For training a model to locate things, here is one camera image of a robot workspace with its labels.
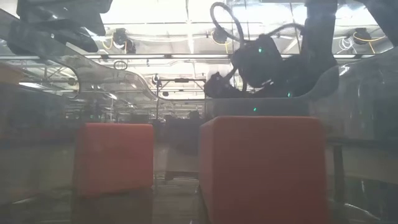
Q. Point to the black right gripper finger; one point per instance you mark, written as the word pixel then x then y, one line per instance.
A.
pixel 217 88

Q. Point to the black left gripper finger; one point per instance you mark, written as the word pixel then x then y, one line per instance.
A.
pixel 46 31
pixel 62 9

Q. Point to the red cube block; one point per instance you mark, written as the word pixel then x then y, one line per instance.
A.
pixel 264 171
pixel 113 158

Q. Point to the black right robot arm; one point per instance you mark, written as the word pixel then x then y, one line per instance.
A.
pixel 320 37

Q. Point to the round black ceiling fixture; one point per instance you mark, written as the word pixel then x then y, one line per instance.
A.
pixel 119 39
pixel 362 35
pixel 219 35

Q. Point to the long horizontal light bar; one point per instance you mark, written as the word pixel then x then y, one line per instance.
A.
pixel 140 56

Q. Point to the translucent grey plastic bin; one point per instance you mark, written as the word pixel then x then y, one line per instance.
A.
pixel 177 199

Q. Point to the black background frame rig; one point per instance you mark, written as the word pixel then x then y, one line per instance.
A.
pixel 182 80

